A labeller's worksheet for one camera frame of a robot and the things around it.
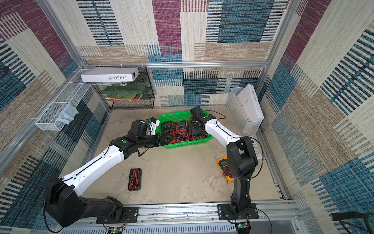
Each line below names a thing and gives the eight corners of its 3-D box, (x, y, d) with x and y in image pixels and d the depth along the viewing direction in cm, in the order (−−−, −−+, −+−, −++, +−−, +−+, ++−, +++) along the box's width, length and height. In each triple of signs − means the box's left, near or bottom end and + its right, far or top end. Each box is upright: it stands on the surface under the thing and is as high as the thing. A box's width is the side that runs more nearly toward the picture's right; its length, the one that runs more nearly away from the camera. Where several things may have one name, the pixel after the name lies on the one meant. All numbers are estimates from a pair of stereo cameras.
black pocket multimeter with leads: (129, 191, 82) (127, 189, 79) (131, 171, 89) (129, 168, 86) (141, 189, 83) (139, 187, 79) (142, 169, 90) (140, 166, 87)
